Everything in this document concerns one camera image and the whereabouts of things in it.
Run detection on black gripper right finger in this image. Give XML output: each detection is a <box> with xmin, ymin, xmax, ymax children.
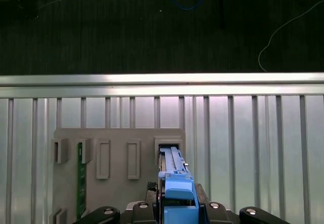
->
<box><xmin>194</xmin><ymin>183</ymin><xmax>292</xmax><ymax>224</ymax></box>

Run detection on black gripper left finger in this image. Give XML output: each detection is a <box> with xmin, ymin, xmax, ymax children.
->
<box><xmin>73</xmin><ymin>181</ymin><xmax>159</xmax><ymax>224</ymax></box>

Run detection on hard disk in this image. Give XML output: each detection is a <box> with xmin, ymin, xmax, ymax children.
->
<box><xmin>157</xmin><ymin>145</ymin><xmax>200</xmax><ymax>224</ymax></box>

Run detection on grey plastic parts rack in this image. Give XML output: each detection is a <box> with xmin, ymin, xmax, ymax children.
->
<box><xmin>49</xmin><ymin>127</ymin><xmax>187</xmax><ymax>224</ymax></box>

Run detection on green RAM stick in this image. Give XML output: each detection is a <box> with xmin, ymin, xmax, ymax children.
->
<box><xmin>76</xmin><ymin>143</ymin><xmax>87</xmax><ymax>218</ymax></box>

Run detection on white floor cable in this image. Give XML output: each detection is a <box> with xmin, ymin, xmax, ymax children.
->
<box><xmin>257</xmin><ymin>1</ymin><xmax>324</xmax><ymax>72</ymax></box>

